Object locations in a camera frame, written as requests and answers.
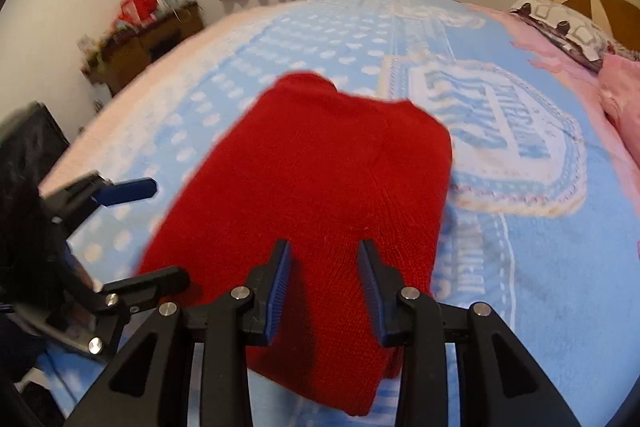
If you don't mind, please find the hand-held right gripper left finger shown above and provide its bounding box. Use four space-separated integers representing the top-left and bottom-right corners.
65 239 292 427

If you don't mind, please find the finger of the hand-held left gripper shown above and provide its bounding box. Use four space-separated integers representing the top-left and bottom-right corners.
42 174 158 235
87 264 191 360

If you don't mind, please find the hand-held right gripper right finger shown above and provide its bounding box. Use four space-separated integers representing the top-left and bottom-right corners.
357 239 581 427

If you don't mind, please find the red knit sweater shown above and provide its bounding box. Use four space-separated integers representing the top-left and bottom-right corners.
137 72 453 418

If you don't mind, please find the black folding chair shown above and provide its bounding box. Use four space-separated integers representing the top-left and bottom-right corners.
0 102 72 202

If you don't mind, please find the wooden desk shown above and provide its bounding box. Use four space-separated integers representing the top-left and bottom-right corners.
79 2 206 96

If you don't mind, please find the blue polka-dot printed blanket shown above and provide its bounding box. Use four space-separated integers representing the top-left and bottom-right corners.
20 0 640 427

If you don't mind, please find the red bag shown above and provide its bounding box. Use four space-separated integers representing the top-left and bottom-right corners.
117 0 157 26

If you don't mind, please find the pink quilt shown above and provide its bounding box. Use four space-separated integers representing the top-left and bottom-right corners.
595 52 640 172

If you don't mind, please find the grey patterned pillow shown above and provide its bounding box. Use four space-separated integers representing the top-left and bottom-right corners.
509 0 623 74

